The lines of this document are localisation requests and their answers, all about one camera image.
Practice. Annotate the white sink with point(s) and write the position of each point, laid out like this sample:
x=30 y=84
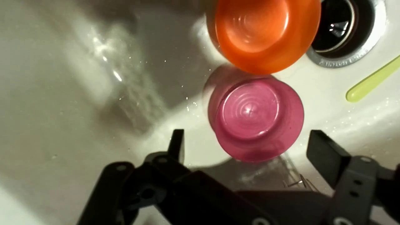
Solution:
x=62 y=131

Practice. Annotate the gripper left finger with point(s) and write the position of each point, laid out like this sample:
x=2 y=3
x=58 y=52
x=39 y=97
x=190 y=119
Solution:
x=175 y=193

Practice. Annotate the metal sink drain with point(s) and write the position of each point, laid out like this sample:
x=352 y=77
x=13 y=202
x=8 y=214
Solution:
x=362 y=40

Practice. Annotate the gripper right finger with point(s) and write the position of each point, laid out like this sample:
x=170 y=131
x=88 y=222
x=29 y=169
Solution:
x=356 y=184

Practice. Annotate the yellow-green plastic utensil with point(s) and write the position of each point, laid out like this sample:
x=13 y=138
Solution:
x=368 y=84

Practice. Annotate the orange plastic bowl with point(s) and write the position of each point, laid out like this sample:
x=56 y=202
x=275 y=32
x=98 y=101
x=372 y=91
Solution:
x=262 y=34

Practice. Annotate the pink plastic bowl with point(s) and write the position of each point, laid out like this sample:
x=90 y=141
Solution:
x=253 y=118

